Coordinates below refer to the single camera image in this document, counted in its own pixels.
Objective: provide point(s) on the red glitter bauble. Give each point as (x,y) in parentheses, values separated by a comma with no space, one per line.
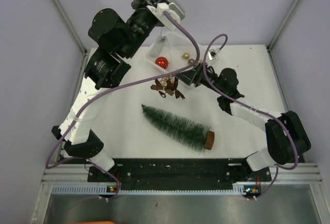
(162,62)

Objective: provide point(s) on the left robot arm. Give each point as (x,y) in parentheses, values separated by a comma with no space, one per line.
(117,40)

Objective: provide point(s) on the brown and gold ornament garland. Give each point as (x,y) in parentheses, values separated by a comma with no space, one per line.
(167,86)

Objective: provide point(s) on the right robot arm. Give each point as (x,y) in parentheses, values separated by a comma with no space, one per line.
(285,135)

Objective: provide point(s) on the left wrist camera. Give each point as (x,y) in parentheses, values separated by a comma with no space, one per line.
(173,9)

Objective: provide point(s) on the white plastic basket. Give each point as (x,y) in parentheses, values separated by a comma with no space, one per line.
(171,45)

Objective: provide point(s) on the gold bauble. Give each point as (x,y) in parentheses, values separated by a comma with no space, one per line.
(186,56)

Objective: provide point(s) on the right aluminium corner post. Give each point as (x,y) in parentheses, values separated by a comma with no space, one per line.
(284,23)

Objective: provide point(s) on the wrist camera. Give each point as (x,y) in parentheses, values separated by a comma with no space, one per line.
(173,9)
(213,54)

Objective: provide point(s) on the white cable duct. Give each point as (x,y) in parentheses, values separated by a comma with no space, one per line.
(108,189)

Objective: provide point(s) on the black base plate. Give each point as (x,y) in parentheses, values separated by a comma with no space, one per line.
(179,174)

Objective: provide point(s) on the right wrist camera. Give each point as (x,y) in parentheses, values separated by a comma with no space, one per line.
(213,54)

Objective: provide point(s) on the aluminium frame rail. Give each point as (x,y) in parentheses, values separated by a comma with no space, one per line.
(304,173)

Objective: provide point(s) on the left aluminium corner post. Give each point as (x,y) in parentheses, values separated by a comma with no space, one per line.
(68,25)

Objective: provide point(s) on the aluminium corner post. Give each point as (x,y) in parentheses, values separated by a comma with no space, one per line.
(68,25)
(284,23)

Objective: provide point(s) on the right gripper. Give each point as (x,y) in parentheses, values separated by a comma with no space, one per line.
(187,77)

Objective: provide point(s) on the small green christmas tree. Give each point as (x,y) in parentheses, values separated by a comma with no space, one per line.
(196,136)

